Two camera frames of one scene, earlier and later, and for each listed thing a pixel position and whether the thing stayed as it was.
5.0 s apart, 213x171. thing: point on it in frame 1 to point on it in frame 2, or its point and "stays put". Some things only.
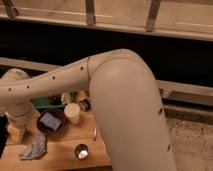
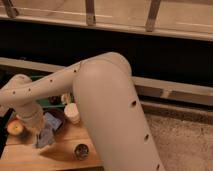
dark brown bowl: (44, 128) stays put
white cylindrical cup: (72, 111) stays put
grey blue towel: (36, 149) to (44, 137)
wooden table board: (76, 147) stays put
